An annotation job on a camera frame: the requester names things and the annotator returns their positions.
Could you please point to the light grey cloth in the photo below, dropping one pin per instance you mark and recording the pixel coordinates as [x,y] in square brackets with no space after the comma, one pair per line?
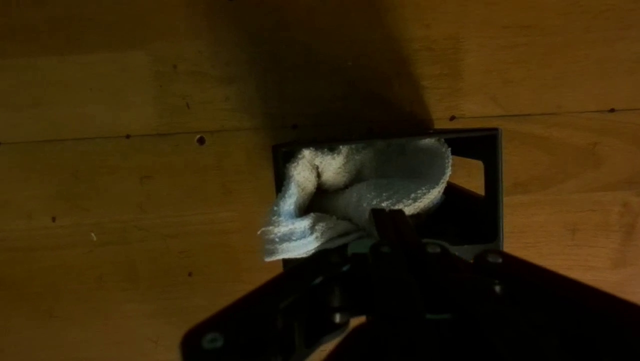
[328,195]

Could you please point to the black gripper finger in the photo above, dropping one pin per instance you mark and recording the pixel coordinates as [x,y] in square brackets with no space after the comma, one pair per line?
[395,234]

